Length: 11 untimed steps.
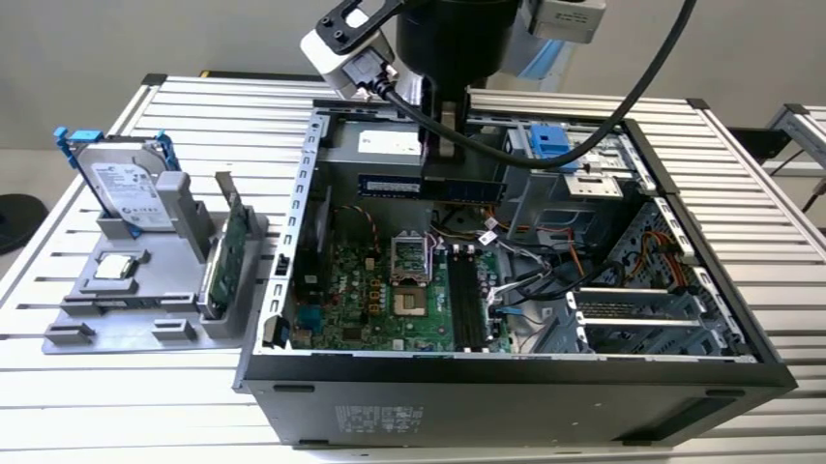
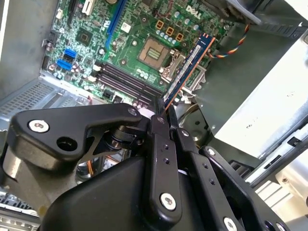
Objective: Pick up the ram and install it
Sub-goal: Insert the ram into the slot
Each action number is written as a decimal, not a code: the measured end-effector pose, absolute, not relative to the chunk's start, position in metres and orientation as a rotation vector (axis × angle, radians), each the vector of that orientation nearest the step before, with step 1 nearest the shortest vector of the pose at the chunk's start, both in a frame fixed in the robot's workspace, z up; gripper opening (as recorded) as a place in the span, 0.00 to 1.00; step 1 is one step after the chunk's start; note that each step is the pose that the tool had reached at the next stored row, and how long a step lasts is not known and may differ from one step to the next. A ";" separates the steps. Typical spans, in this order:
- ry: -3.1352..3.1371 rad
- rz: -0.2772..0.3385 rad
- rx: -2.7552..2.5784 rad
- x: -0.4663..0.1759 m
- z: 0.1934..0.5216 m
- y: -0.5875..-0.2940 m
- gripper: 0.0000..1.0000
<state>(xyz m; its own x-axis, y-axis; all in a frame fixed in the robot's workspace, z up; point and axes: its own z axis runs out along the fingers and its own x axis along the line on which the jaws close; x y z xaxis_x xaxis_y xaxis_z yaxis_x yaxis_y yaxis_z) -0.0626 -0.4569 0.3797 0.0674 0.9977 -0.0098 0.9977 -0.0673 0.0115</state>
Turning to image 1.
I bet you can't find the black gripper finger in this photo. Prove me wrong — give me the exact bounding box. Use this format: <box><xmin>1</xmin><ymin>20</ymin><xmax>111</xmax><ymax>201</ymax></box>
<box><xmin>419</xmin><ymin>78</ymin><xmax>474</xmax><ymax>181</ymax></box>

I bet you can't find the RAM stick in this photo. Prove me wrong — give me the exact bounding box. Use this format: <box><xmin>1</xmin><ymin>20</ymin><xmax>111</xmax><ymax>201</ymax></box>
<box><xmin>61</xmin><ymin>296</ymin><xmax>196</xmax><ymax>311</ymax></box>
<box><xmin>358</xmin><ymin>172</ymin><xmax>508</xmax><ymax>202</ymax></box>

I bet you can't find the grey power supply unit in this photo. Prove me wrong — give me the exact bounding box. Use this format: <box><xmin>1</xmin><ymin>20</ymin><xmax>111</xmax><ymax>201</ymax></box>
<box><xmin>318</xmin><ymin>120</ymin><xmax>446</xmax><ymax>236</ymax></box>

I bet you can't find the blue plastic bay latch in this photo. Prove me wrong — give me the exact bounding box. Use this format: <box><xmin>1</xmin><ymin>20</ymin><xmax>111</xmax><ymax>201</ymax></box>
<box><xmin>526</xmin><ymin>123</ymin><xmax>578</xmax><ymax>173</ymax></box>

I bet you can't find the silver drive cage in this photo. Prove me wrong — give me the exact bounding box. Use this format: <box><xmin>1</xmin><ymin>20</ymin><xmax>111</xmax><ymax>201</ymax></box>
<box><xmin>494</xmin><ymin>123</ymin><xmax>654</xmax><ymax>246</ymax></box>

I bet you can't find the black case fan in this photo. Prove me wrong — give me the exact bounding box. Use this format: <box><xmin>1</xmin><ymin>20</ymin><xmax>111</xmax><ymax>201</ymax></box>
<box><xmin>296</xmin><ymin>186</ymin><xmax>335</xmax><ymax>294</ymax></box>

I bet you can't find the CPU socket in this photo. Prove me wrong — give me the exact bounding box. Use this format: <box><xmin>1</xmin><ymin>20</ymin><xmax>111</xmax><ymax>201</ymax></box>
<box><xmin>391</xmin><ymin>284</ymin><xmax>434</xmax><ymax>319</ymax></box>

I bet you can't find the green motherboard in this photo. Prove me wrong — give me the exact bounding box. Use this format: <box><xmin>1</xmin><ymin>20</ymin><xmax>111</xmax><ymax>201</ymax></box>
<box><xmin>288</xmin><ymin>240</ymin><xmax>518</xmax><ymax>355</ymax></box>

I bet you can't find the green graphics card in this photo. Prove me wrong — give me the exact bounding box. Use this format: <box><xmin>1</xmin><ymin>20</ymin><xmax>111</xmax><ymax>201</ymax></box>
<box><xmin>195</xmin><ymin>170</ymin><xmax>258</xmax><ymax>321</ymax></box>

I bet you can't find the hard disk in blue carrier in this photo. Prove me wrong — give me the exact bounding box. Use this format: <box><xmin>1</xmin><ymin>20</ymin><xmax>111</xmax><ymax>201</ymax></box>
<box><xmin>55</xmin><ymin>126</ymin><xmax>183</xmax><ymax>239</ymax></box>

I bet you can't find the silver disk bay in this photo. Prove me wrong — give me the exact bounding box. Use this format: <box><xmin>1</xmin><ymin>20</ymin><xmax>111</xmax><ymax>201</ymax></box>
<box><xmin>532</xmin><ymin>285</ymin><xmax>743</xmax><ymax>358</ymax></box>

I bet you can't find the grey parts rack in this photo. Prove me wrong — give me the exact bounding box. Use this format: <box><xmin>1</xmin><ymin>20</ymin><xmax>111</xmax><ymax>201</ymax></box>
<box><xmin>41</xmin><ymin>171</ymin><xmax>272</xmax><ymax>357</ymax></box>

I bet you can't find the aluminium side table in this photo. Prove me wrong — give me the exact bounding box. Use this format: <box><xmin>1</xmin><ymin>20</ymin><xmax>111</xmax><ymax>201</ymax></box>
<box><xmin>727</xmin><ymin>101</ymin><xmax>826</xmax><ymax>176</ymax></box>

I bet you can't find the silver CPU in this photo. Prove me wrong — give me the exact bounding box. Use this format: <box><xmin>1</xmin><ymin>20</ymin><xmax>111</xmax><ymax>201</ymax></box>
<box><xmin>93</xmin><ymin>253</ymin><xmax>137</xmax><ymax>281</ymax></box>

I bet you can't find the black PC case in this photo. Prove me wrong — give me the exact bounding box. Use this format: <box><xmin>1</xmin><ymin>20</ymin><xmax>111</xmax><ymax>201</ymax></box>
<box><xmin>230</xmin><ymin>98</ymin><xmax>802</xmax><ymax>449</ymax></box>

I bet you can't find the black round stand base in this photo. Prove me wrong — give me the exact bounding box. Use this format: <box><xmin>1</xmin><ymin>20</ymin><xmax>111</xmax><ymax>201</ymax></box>
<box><xmin>0</xmin><ymin>192</ymin><xmax>51</xmax><ymax>256</ymax></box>

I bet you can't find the metal socket cover frame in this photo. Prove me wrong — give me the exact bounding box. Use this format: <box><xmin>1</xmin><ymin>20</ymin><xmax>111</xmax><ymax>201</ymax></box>
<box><xmin>390</xmin><ymin>229</ymin><xmax>432</xmax><ymax>284</ymax></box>

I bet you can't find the twisted coloured fan wire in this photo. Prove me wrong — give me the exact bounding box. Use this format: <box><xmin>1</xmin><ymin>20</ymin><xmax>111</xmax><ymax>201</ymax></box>
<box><xmin>331</xmin><ymin>204</ymin><xmax>383</xmax><ymax>256</ymax></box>

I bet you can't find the black internal cable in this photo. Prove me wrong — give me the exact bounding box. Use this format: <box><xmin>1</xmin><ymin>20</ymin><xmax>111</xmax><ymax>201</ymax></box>
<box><xmin>499</xmin><ymin>244</ymin><xmax>625</xmax><ymax>313</ymax></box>

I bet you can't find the orange red yellow wire bundle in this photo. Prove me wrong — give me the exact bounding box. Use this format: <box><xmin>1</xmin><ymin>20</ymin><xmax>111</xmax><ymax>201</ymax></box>
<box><xmin>635</xmin><ymin>229</ymin><xmax>693</xmax><ymax>297</ymax></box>

